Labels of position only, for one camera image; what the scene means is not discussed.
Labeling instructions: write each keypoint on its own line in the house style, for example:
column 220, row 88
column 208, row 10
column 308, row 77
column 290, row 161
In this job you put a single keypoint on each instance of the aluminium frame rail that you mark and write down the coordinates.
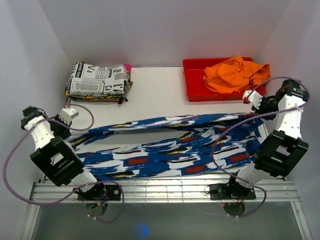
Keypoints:
column 174, row 190

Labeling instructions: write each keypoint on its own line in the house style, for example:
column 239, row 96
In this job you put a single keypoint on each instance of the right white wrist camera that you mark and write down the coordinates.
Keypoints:
column 252, row 97

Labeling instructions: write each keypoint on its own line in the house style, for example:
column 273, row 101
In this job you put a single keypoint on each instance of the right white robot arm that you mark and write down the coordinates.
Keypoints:
column 280, row 152

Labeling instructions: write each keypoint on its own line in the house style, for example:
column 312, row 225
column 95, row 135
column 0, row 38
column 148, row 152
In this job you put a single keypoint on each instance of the orange trousers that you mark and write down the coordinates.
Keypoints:
column 235, row 75

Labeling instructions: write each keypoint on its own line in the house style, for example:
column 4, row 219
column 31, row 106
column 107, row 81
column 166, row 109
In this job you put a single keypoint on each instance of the newspaper print folded trousers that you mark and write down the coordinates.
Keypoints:
column 90, row 80

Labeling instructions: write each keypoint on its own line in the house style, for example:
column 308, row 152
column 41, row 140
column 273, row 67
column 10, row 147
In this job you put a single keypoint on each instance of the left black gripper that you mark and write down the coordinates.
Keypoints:
column 65, row 132

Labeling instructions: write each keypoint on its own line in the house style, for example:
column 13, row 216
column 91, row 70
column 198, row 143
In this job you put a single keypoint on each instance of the blue white patterned trousers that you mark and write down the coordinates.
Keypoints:
column 168, row 146

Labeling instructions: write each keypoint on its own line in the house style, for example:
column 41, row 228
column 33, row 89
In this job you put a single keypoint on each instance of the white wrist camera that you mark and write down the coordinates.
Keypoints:
column 67, row 114
column 252, row 97

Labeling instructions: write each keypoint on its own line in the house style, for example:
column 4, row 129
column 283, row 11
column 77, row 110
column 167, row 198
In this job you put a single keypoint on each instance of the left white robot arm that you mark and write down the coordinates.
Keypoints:
column 55, row 157

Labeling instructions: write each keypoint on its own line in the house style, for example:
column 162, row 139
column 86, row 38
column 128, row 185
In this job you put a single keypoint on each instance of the pink folded garment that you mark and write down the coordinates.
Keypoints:
column 128, row 67

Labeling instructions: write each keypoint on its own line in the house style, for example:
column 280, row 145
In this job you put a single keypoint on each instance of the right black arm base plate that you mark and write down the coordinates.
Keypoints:
column 221, row 191

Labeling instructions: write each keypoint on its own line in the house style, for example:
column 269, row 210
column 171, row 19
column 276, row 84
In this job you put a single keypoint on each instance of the red plastic tray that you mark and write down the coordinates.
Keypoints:
column 195, row 88

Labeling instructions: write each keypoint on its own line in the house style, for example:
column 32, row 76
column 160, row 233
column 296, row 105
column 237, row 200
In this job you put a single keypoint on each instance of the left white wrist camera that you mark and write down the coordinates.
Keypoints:
column 67, row 114

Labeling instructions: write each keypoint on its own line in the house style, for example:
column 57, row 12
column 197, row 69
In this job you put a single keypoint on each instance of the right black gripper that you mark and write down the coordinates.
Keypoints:
column 260, row 111

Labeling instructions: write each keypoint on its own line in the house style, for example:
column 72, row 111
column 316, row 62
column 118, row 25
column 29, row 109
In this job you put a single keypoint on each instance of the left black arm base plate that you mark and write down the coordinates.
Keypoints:
column 115, row 192

